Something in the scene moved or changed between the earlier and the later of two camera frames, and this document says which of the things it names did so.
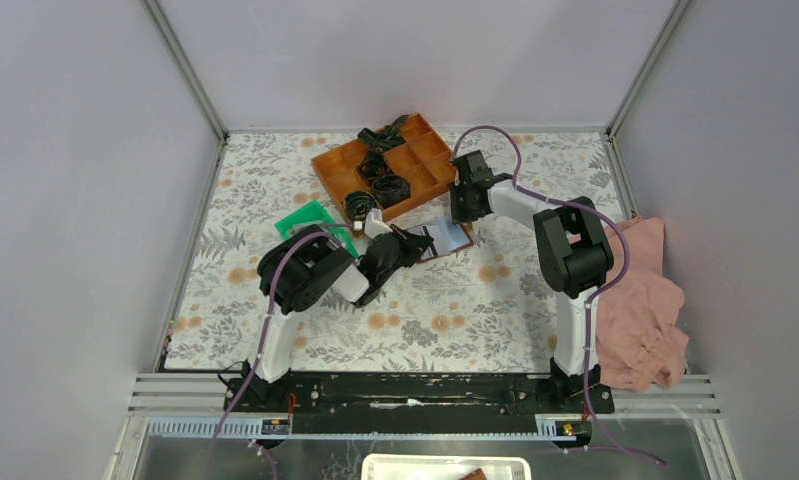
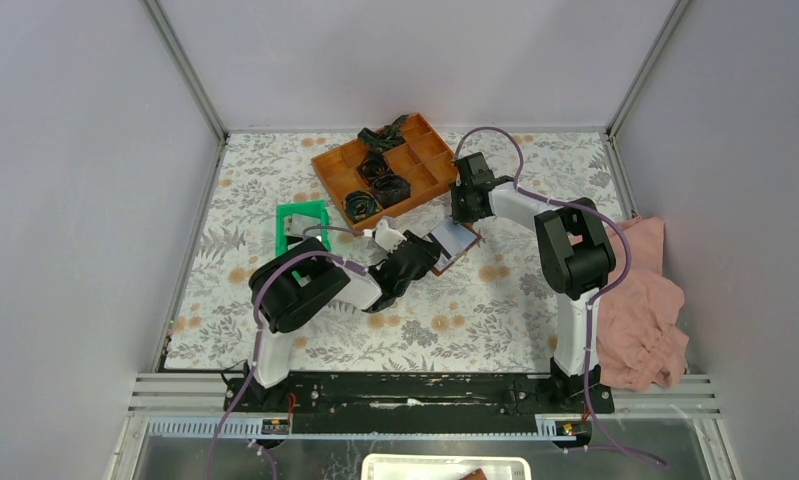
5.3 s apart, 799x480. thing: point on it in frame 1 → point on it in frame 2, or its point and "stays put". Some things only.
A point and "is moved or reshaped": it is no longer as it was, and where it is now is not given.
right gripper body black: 460,208 stays put
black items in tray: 387,188 stays put
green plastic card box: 313,213 is moved or reshaped
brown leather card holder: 446,238 is moved or reshaped
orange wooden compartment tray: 421,157 stays put
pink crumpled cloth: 641,335 stays put
